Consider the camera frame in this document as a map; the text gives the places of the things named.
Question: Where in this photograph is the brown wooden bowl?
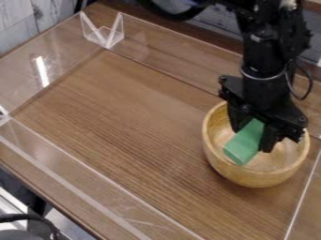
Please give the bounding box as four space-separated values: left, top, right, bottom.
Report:
202 102 312 188

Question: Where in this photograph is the clear acrylic tray wall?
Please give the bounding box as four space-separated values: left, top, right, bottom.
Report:
0 11 321 240

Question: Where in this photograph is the green rectangular block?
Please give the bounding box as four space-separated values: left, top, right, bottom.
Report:
224 119 265 165

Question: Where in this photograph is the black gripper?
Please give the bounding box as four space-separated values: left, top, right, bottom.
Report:
220 69 309 153

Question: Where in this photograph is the black cable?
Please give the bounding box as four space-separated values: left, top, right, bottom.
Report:
0 212 61 240

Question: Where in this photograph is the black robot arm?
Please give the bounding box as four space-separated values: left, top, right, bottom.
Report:
137 0 312 153

